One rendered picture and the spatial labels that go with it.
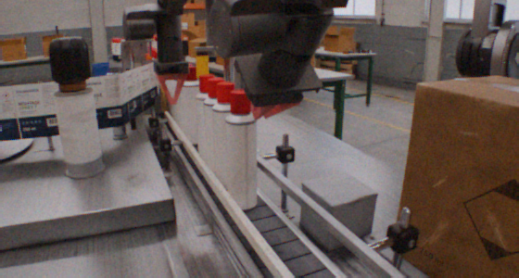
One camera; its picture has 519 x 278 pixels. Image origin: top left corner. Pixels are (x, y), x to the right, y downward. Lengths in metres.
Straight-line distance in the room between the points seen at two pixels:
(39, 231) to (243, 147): 0.39
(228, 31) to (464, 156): 0.32
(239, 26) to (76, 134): 0.53
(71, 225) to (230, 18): 0.49
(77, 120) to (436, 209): 0.67
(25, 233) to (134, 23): 0.45
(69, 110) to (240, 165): 0.38
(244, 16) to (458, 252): 0.40
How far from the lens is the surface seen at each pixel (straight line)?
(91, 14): 8.30
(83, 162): 0.80
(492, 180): 0.46
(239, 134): 0.55
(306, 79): 0.45
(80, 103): 0.76
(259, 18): 0.33
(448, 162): 0.48
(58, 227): 0.69
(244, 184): 0.58
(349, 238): 0.41
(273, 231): 0.56
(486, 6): 1.02
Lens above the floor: 1.19
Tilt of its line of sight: 18 degrees down
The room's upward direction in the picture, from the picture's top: straight up
